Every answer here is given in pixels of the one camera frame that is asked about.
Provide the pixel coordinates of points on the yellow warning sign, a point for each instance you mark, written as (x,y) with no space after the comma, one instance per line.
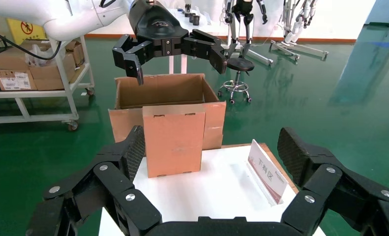
(24,31)

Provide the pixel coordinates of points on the black round stool chrome base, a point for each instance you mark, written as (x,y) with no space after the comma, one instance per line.
(240,64)

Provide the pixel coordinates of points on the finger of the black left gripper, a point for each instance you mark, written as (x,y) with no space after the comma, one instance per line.
(129,55)
(207,47)

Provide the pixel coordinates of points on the small cardboard box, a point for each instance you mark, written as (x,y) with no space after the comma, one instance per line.
(174,143)

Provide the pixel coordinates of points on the black silver humanoid robot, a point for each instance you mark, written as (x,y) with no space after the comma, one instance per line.
(243,8)

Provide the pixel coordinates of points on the white humanoid robot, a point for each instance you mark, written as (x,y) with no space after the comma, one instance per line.
(295,31)

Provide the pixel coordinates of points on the acrylic sign with red print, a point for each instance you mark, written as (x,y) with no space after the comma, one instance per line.
(266,172)

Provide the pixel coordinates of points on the small open cardboard carton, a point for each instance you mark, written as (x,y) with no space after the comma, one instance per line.
(77,53)

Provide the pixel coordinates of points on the black cylindrical part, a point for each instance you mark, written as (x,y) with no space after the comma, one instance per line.
(196,20)

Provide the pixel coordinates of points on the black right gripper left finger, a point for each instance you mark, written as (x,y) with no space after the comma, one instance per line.
(116,182)

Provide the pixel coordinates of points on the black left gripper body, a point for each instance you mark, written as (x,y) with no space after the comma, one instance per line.
(155,26)

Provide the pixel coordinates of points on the large open cardboard box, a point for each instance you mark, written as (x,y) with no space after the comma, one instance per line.
(168,88)

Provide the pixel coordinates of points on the white metal robot stand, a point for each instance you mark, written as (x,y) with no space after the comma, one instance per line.
(261,58)
(311,50)

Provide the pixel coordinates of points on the wide plain cardboard box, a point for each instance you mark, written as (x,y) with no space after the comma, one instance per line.
(11,58)

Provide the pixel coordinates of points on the white metal wheeled cart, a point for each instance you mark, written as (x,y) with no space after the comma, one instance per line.
(34,93)

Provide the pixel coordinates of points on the cardboard box with white label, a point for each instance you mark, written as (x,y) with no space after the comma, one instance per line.
(15,81)

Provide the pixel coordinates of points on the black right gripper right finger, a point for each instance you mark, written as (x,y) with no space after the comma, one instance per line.
(328,182)

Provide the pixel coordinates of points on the clear plastic bag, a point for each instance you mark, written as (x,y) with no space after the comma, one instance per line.
(34,55)

